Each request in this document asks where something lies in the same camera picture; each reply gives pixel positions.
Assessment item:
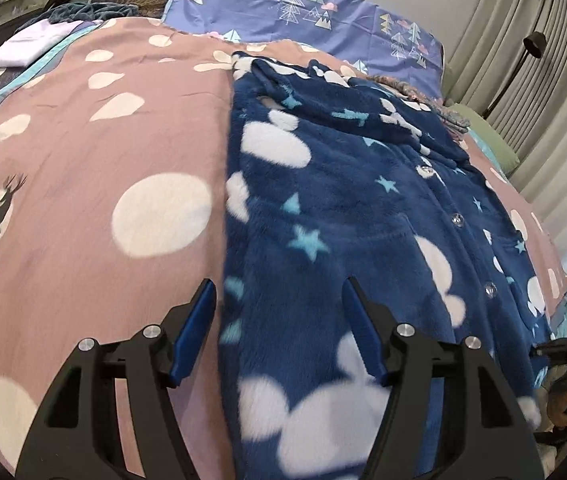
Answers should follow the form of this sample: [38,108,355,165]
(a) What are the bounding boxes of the navy fleece star pajama top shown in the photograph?
[220,52,549,479]

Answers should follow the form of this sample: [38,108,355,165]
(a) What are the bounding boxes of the person's right hand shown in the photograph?
[546,390,567,428]

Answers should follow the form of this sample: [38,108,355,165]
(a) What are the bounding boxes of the green pillow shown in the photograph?
[449,103,520,177]

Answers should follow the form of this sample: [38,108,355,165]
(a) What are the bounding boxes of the grey window curtain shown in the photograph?
[444,0,567,269]

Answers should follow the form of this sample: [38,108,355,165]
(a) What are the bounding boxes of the pink dotted deer bedspread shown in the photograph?
[0,18,567,479]

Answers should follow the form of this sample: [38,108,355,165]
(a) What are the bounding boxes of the floral folded garment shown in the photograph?
[367,75,470,134]

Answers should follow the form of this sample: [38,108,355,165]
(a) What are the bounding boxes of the black floor lamp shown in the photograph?
[481,30,547,119]

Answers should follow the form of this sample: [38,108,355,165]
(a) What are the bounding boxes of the purple tree-print pillow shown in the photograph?
[163,0,444,99]

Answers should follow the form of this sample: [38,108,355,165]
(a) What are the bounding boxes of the lilac folded cloth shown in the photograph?
[0,18,82,68]

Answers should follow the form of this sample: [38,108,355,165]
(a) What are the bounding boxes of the teal knitted garment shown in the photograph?
[17,2,139,32]

